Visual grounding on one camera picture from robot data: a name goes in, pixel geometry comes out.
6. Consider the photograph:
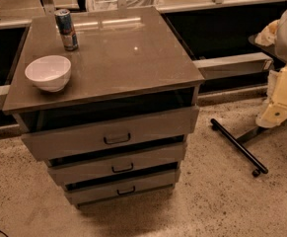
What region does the grey bottom drawer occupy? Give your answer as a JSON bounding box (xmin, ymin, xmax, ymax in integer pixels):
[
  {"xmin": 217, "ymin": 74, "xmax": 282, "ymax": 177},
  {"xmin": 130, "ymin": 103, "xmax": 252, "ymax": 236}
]
[{"xmin": 65, "ymin": 169, "xmax": 180, "ymax": 206}]

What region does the grey drawer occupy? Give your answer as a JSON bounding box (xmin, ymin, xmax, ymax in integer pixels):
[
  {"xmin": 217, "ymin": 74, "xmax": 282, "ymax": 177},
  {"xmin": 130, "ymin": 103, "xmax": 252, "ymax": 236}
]
[
  {"xmin": 48, "ymin": 142, "xmax": 186, "ymax": 186},
  {"xmin": 65, "ymin": 169, "xmax": 180, "ymax": 206},
  {"xmin": 22, "ymin": 106, "xmax": 199, "ymax": 160}
]

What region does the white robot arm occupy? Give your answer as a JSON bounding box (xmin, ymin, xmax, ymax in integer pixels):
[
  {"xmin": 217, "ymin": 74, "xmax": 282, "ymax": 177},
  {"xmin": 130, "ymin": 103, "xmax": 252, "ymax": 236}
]
[{"xmin": 255, "ymin": 10, "xmax": 287, "ymax": 128}]

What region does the grey top drawer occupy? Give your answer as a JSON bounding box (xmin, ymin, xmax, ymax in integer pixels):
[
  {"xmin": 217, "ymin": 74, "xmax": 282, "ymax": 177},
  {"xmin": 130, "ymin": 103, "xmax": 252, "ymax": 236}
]
[{"xmin": 22, "ymin": 106, "xmax": 199, "ymax": 160}]

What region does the grey middle drawer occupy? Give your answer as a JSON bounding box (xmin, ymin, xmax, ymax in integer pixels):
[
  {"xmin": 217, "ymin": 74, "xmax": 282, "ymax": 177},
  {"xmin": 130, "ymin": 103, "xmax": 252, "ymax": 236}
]
[{"xmin": 48, "ymin": 142, "xmax": 186, "ymax": 186}]

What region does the white ceramic bowl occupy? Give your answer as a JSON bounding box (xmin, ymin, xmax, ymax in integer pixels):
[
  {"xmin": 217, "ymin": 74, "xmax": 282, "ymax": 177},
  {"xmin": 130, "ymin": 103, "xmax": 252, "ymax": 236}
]
[{"xmin": 25, "ymin": 55, "xmax": 71, "ymax": 92}]

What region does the black side table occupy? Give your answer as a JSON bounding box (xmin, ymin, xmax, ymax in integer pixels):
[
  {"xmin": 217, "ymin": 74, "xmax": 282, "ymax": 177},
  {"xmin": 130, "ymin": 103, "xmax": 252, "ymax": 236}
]
[{"xmin": 211, "ymin": 32, "xmax": 287, "ymax": 177}]

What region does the blue silver drink can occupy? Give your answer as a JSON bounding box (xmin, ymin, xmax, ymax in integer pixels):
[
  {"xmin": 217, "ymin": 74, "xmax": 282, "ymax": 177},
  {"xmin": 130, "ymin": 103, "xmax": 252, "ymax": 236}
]
[{"xmin": 54, "ymin": 9, "xmax": 78, "ymax": 51}]

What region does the white wire basket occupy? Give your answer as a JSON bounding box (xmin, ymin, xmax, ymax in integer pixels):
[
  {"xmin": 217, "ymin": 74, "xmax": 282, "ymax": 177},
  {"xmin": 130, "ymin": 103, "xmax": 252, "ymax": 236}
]
[{"xmin": 86, "ymin": 0, "xmax": 164, "ymax": 11}]

